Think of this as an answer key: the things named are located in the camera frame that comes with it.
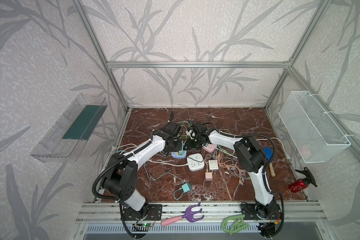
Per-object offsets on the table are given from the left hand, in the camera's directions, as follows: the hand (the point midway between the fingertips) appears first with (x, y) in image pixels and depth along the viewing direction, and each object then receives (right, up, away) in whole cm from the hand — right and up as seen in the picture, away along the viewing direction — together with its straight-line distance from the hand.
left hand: (180, 143), depth 89 cm
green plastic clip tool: (+27, -36, -18) cm, 48 cm away
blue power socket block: (+2, -7, +3) cm, 8 cm away
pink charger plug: (+16, -18, -5) cm, 25 cm away
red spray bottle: (+62, -19, -13) cm, 66 cm away
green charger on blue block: (0, -6, 0) cm, 6 cm away
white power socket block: (+9, -11, 0) cm, 15 cm away
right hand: (+2, -2, +7) cm, 7 cm away
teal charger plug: (+4, -22, -10) cm, 25 cm away
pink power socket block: (+19, -4, +6) cm, 20 cm away
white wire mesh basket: (+59, +7, -26) cm, 65 cm away
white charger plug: (+19, -12, -2) cm, 23 cm away
